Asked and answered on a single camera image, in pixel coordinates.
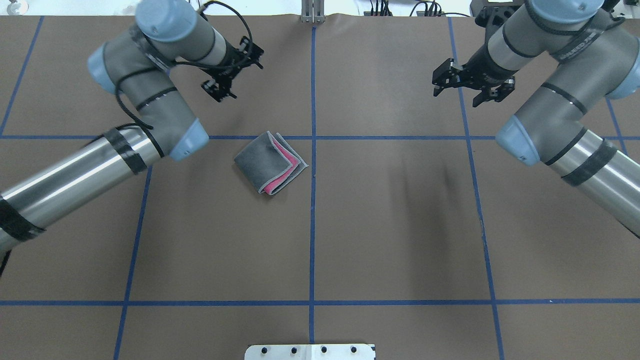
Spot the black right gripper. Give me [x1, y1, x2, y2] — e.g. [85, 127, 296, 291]
[432, 43, 515, 108]

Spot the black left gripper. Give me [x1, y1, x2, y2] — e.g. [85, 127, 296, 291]
[201, 36, 265, 103]

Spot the pink and grey towel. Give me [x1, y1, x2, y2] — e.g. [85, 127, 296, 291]
[234, 130, 308, 196]

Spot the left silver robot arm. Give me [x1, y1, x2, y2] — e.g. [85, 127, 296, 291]
[1, 0, 265, 255]

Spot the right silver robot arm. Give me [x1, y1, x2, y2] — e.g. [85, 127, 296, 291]
[432, 0, 640, 236]

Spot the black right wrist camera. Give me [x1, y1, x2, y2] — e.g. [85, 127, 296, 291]
[470, 0, 524, 29]

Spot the aluminium frame post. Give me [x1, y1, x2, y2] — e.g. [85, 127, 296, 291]
[300, 0, 326, 24]

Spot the black left camera cable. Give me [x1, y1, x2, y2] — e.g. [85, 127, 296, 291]
[114, 0, 254, 132]

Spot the white pedestal column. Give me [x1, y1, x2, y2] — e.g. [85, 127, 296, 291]
[244, 343, 377, 360]

